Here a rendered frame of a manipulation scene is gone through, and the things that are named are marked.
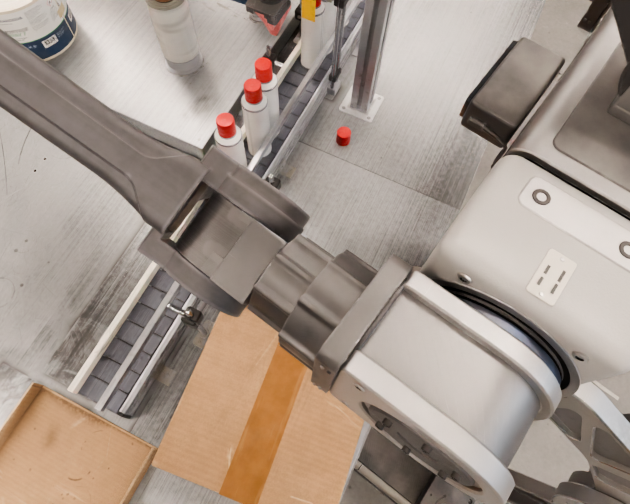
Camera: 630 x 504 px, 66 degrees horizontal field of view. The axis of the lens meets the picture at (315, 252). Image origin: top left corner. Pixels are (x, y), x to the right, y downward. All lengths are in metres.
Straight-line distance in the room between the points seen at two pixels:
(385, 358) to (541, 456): 1.70
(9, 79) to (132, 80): 0.87
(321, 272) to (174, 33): 0.93
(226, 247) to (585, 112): 0.27
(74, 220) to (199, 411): 0.63
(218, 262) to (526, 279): 0.21
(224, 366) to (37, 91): 0.42
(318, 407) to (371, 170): 0.64
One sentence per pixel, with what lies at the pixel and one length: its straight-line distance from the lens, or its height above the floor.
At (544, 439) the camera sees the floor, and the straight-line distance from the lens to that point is 1.99.
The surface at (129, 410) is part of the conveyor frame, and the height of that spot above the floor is 0.86.
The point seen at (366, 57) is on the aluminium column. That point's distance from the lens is 1.14.
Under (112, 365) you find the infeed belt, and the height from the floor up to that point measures 0.88.
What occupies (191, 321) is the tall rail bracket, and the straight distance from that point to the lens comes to 0.87.
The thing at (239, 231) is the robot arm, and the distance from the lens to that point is 0.37.
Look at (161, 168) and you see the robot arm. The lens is 0.39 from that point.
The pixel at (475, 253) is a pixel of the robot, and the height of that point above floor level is 1.53.
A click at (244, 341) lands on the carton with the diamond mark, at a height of 1.12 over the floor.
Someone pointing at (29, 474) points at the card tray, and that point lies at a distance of 1.07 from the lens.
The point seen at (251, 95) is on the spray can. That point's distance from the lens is 0.95.
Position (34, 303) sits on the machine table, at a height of 0.83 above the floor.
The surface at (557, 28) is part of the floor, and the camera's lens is 2.98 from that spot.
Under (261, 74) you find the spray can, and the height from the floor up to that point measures 1.07.
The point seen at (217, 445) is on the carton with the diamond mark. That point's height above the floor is 1.12.
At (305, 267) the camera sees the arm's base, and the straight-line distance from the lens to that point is 0.33.
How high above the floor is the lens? 1.80
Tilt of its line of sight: 67 degrees down
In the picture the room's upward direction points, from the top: 5 degrees clockwise
